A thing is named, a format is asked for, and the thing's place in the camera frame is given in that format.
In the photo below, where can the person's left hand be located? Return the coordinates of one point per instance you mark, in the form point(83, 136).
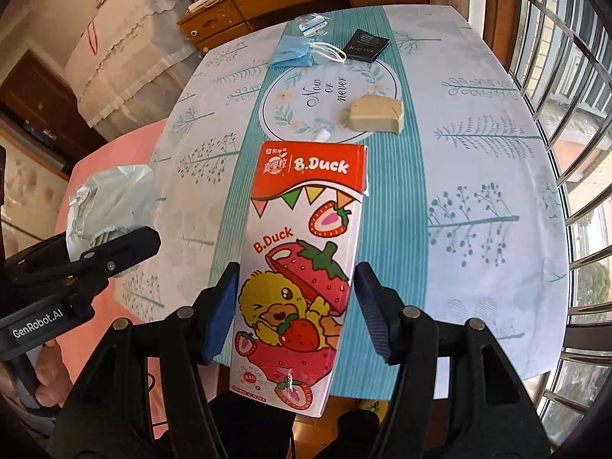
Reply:
point(52, 373)

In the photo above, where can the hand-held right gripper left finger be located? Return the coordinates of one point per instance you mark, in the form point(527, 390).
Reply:
point(222, 315)

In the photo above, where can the strawberry duck drink carton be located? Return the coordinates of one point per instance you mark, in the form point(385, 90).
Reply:
point(296, 229)

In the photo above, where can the white paper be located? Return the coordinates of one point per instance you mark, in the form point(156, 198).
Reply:
point(110, 196)

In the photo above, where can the blue face mask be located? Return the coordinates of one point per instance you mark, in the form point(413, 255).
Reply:
point(289, 50)

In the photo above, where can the small white paper scrap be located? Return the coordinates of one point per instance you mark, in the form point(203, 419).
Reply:
point(325, 135)

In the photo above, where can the metal window grille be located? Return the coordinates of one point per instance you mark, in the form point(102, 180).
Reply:
point(550, 33)

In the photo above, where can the tree-printed tablecloth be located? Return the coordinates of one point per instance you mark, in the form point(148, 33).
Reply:
point(478, 177)

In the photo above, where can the pink cloth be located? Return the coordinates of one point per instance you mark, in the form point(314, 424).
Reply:
point(110, 153)

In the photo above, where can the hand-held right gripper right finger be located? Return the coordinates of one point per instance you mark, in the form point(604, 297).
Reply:
point(377, 315)

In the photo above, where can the wooden window frame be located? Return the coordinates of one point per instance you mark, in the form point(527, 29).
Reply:
point(497, 5)

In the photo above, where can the white power strip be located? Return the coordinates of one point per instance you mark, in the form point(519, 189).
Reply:
point(198, 5)

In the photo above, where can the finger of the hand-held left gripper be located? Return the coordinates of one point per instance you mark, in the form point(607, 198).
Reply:
point(124, 248)

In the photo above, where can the small beige cardboard box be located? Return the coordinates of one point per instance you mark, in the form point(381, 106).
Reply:
point(377, 114)

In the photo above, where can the cloth-covered cabinet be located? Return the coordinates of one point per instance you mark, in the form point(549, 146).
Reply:
point(124, 48)

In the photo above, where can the clear plastic packet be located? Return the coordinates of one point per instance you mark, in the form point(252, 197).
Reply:
point(311, 25)

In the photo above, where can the black card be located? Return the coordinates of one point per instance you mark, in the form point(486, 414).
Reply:
point(364, 45)

